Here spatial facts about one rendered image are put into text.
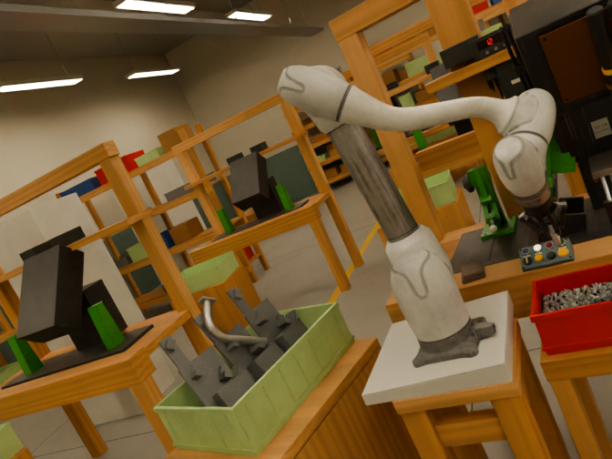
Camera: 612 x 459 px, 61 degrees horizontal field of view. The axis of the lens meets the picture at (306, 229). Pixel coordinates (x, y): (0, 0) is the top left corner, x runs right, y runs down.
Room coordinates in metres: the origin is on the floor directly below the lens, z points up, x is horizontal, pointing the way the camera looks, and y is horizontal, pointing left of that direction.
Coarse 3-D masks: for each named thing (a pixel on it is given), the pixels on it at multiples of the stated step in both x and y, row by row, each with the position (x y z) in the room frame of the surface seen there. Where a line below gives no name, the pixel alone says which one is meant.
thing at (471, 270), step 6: (468, 264) 1.72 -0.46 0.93; (474, 264) 1.70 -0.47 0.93; (480, 264) 1.68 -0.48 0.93; (462, 270) 1.70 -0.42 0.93; (468, 270) 1.67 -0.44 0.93; (474, 270) 1.65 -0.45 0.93; (480, 270) 1.63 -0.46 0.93; (462, 276) 1.69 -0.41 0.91; (468, 276) 1.65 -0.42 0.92; (474, 276) 1.64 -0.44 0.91; (480, 276) 1.63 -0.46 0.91; (462, 282) 1.66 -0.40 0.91
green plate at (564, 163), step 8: (552, 136) 1.64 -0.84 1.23; (552, 144) 1.65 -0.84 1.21; (552, 152) 1.65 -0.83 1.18; (560, 152) 1.64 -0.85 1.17; (568, 152) 1.63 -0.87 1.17; (552, 160) 1.65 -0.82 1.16; (560, 160) 1.64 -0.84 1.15; (568, 160) 1.63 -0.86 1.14; (552, 168) 1.66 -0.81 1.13; (560, 168) 1.65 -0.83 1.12; (568, 168) 1.64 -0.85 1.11; (552, 176) 1.72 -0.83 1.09
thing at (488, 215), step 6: (480, 198) 1.99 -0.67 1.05; (492, 198) 1.96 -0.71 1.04; (486, 204) 1.97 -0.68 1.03; (486, 210) 1.98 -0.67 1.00; (492, 210) 1.96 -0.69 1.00; (498, 210) 1.96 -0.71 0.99; (486, 216) 1.94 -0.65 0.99; (492, 216) 1.92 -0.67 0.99; (498, 216) 1.94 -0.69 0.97; (486, 222) 1.95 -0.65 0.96
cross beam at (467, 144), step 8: (464, 136) 2.21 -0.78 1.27; (472, 136) 2.19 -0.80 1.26; (440, 144) 2.27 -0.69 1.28; (448, 144) 2.25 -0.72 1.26; (456, 144) 2.23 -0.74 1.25; (464, 144) 2.21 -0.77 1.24; (472, 144) 2.20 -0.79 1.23; (424, 152) 2.30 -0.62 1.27; (432, 152) 2.29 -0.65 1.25; (440, 152) 2.27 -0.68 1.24; (448, 152) 2.25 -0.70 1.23; (456, 152) 2.24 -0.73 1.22; (464, 152) 2.22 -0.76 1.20; (472, 152) 2.21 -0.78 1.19; (424, 160) 2.31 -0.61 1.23; (432, 160) 2.29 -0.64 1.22; (440, 160) 2.28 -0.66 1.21; (448, 160) 2.26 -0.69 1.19; (424, 168) 2.32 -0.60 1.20
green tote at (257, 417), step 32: (320, 320) 1.77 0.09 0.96; (288, 352) 1.62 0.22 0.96; (320, 352) 1.72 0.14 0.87; (256, 384) 1.49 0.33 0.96; (288, 384) 1.58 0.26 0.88; (160, 416) 1.67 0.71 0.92; (192, 416) 1.54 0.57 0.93; (224, 416) 1.44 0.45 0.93; (256, 416) 1.45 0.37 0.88; (288, 416) 1.53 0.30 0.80; (192, 448) 1.61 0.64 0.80; (224, 448) 1.49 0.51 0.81; (256, 448) 1.41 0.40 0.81
